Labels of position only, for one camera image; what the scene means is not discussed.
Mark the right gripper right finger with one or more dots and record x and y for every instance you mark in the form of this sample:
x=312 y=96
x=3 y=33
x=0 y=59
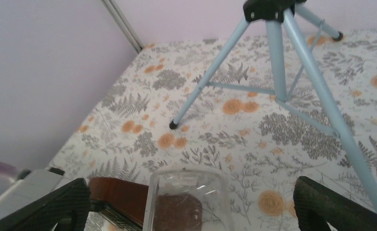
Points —
x=317 y=207

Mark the clear plastic metronome cover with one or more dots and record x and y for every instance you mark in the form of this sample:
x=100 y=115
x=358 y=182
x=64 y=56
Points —
x=207 y=184

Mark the brown wooden metronome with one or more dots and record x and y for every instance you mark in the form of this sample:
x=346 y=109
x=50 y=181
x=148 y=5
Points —
x=124 y=203

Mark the light blue music stand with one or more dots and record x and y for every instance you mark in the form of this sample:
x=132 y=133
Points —
x=278 y=16

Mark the floral patterned table mat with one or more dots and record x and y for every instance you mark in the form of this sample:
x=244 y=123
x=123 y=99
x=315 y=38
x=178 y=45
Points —
x=261 y=146

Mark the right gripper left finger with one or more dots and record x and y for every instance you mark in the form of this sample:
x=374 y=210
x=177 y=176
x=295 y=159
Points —
x=65 y=209

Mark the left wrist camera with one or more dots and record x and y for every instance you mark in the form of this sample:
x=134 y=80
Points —
x=34 y=186

